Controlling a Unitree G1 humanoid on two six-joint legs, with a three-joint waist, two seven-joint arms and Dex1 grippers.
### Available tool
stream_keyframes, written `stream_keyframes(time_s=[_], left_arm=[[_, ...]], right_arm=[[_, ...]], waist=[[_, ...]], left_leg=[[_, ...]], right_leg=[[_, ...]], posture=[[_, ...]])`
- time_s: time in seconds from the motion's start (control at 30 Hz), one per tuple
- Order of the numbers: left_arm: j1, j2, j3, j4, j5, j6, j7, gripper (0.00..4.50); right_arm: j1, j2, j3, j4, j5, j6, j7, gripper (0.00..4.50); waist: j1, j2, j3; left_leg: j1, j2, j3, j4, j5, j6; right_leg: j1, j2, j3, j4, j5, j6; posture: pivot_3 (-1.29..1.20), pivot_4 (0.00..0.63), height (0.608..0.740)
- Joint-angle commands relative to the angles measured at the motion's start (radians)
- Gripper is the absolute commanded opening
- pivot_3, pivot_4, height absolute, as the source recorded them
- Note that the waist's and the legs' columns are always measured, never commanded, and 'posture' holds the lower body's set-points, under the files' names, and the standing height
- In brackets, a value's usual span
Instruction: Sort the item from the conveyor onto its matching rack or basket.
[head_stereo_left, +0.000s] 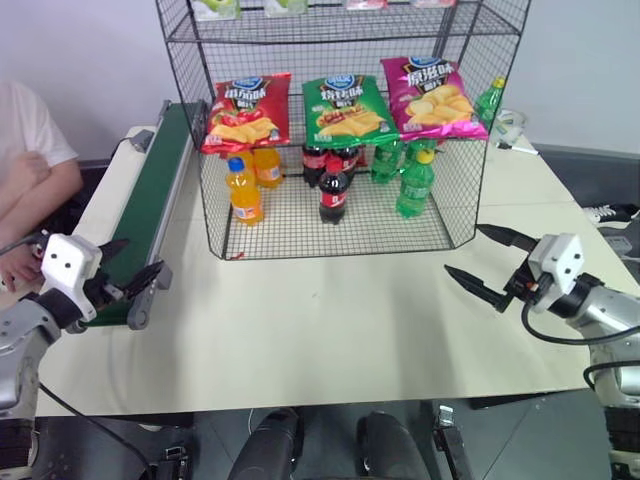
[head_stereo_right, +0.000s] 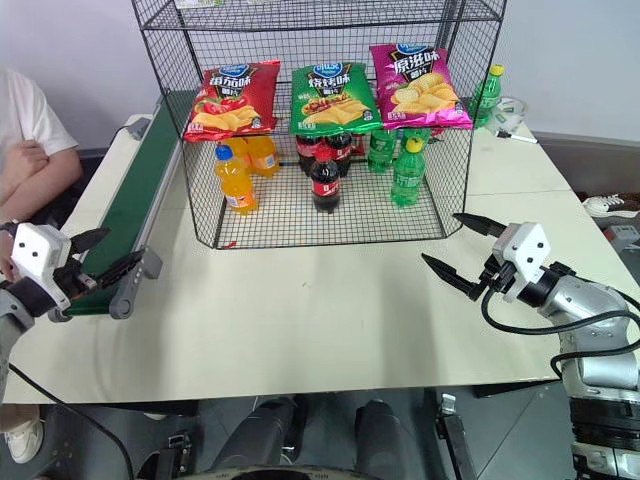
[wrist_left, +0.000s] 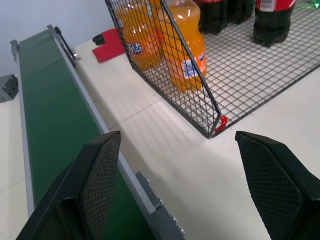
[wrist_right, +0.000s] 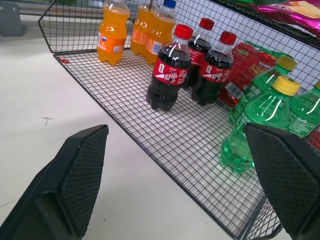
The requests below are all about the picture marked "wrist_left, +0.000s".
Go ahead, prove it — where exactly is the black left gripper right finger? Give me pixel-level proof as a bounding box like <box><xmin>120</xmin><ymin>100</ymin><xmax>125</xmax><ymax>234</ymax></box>
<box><xmin>234</xmin><ymin>130</ymin><xmax>320</xmax><ymax>240</ymax></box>

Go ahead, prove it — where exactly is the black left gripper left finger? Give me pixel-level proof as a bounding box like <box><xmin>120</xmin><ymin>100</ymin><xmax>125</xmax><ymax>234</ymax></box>
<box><xmin>15</xmin><ymin>130</ymin><xmax>122</xmax><ymax>240</ymax></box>

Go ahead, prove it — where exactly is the green conveyor belt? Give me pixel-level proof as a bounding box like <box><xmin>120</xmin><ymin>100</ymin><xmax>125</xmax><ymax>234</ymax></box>
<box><xmin>9</xmin><ymin>24</ymin><xmax>187</xmax><ymax>240</ymax></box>

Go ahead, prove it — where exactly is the red plastic clip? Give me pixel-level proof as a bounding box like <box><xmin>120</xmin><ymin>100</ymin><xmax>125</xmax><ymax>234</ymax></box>
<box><xmin>214</xmin><ymin>115</ymin><xmax>229</xmax><ymax>133</ymax></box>

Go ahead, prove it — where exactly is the red and black cloth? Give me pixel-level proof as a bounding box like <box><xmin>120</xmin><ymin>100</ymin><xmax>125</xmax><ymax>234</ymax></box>
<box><xmin>91</xmin><ymin>28</ymin><xmax>126</xmax><ymax>64</ymax></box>

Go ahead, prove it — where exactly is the orange soda bottle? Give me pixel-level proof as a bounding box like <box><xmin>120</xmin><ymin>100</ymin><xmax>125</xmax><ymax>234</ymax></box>
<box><xmin>115</xmin><ymin>0</ymin><xmax>163</xmax><ymax>72</ymax></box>
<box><xmin>158</xmin><ymin>0</ymin><xmax>208</xmax><ymax>94</ymax></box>

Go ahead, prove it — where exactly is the dark cola bottle red label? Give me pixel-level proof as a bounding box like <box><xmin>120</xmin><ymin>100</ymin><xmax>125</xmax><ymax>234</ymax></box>
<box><xmin>193</xmin><ymin>0</ymin><xmax>230</xmax><ymax>35</ymax></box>
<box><xmin>252</xmin><ymin>0</ymin><xmax>297</xmax><ymax>48</ymax></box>
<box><xmin>226</xmin><ymin>0</ymin><xmax>256</xmax><ymax>25</ymax></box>

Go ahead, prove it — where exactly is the grey metal bracket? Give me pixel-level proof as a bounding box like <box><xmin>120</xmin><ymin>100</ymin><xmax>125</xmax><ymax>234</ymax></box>
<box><xmin>0</xmin><ymin>74</ymin><xmax>19</xmax><ymax>104</ymax></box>

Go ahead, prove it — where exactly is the black wire mesh basket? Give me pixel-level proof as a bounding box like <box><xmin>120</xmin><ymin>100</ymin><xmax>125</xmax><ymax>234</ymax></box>
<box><xmin>104</xmin><ymin>0</ymin><xmax>320</xmax><ymax>139</ymax></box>

